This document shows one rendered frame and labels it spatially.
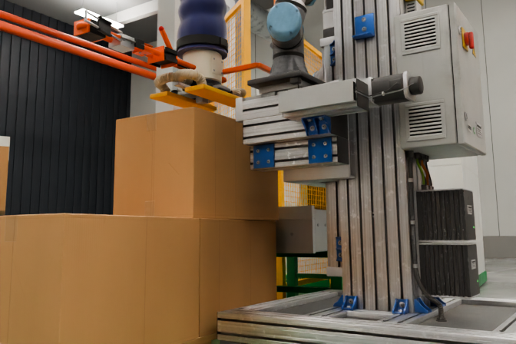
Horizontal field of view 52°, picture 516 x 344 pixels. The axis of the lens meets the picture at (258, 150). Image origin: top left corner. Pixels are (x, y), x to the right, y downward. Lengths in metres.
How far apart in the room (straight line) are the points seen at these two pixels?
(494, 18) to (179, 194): 10.35
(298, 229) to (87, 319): 1.18
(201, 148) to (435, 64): 0.85
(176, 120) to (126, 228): 0.55
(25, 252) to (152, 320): 0.43
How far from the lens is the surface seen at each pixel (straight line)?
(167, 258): 1.73
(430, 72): 1.86
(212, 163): 1.98
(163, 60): 2.11
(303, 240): 2.40
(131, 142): 2.12
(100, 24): 1.88
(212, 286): 1.95
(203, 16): 2.33
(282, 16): 1.84
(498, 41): 11.67
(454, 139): 1.79
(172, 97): 2.26
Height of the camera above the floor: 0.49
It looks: 9 degrees up
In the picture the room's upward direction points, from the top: 1 degrees counter-clockwise
